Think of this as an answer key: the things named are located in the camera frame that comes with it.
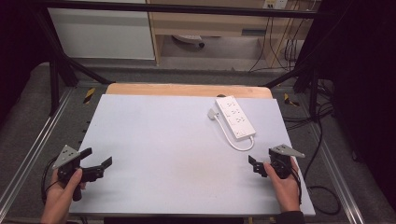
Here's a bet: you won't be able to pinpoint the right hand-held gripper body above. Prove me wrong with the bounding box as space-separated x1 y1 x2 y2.
268 144 306 180

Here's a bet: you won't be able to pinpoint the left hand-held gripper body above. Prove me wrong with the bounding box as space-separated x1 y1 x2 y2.
51 144 106 202

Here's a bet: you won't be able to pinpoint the person's right hand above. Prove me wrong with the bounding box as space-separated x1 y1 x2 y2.
263 157 302 215

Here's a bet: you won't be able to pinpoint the person's left hand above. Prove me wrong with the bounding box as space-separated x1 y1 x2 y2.
41 167 87 217

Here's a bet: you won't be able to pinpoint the white power strip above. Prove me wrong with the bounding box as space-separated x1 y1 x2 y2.
214 95 257 141

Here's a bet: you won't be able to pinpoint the yellow black tape marker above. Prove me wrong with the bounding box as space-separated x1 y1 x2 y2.
82 87 96 105

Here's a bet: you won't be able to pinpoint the pale blue table mat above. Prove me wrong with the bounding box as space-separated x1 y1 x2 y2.
69 93 317 217

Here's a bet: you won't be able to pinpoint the white plug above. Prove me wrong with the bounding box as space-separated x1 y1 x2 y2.
207 107 220 121

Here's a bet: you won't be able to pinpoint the black bar at table edge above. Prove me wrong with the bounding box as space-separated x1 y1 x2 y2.
103 217 245 224

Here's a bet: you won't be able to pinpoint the black curtain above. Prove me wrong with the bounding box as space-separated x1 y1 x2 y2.
306 0 396 214
0 0 52 124

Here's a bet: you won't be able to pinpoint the white cabinet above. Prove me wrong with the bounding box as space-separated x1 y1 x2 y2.
47 7 156 61

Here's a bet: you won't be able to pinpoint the white object under desk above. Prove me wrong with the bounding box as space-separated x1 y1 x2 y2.
172 34 206 49

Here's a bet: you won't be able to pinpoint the wooden shelf desk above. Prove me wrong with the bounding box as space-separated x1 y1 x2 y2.
146 0 314 67

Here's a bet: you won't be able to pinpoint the white power strip cable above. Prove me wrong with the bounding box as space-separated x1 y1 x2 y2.
214 116 255 152

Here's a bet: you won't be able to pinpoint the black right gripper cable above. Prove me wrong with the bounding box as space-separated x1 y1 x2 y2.
290 158 304 205

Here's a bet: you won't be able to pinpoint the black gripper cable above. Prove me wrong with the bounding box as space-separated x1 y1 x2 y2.
290 158 304 205
40 157 61 205

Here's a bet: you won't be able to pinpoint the aluminium rail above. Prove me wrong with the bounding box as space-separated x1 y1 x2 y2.
0 87 75 216
306 120 366 224

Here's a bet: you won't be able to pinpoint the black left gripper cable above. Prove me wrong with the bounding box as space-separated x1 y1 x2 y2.
40 157 61 205

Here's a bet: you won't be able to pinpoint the black floor cable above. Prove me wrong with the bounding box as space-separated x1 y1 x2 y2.
283 102 343 217

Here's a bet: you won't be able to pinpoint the hanging black cables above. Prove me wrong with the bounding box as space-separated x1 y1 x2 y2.
247 15 304 73

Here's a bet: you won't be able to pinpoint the wall socket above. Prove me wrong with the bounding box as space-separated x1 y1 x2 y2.
262 0 289 10

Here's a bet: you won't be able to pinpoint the black metal frame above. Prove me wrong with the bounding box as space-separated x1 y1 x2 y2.
32 0 321 120

